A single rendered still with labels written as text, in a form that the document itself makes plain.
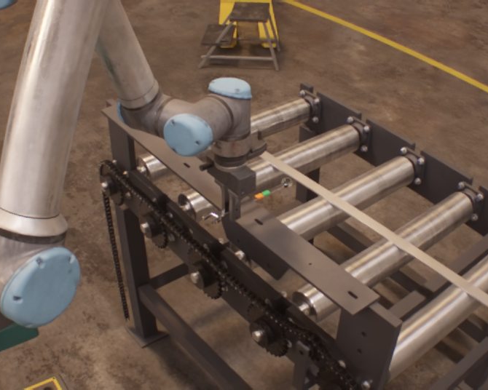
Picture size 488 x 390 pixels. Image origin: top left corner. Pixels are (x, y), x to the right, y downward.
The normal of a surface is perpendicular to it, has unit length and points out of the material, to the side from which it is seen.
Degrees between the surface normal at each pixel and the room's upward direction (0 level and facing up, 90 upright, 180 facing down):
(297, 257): 0
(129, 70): 102
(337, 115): 90
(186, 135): 90
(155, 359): 0
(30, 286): 94
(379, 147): 90
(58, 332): 0
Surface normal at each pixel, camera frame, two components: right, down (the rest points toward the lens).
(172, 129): -0.48, 0.51
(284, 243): 0.00, -0.82
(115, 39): 0.44, 0.68
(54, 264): 0.80, 0.41
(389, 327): -0.79, 0.35
